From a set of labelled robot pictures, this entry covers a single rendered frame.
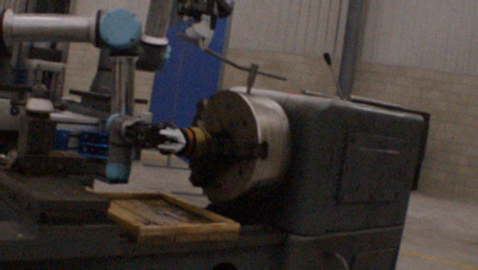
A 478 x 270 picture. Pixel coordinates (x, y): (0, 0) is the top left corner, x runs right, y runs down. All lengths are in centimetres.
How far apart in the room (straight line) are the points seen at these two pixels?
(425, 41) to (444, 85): 101
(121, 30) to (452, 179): 1025
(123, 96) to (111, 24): 27
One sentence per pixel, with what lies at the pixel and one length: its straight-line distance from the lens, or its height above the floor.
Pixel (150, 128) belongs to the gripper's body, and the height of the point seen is 110.
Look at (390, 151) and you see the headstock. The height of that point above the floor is 112.
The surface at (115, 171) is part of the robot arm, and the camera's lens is 166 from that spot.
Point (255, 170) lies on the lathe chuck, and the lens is 145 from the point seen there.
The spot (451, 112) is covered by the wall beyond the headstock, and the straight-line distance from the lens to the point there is 1149.
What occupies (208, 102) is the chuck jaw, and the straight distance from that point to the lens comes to 158.
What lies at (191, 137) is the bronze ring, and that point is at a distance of 145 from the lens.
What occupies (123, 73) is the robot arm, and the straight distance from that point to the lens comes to 176.
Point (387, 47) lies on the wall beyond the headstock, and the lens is 1199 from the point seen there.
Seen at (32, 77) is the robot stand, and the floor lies 119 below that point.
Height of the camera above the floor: 122
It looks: 4 degrees down
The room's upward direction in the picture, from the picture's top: 8 degrees clockwise
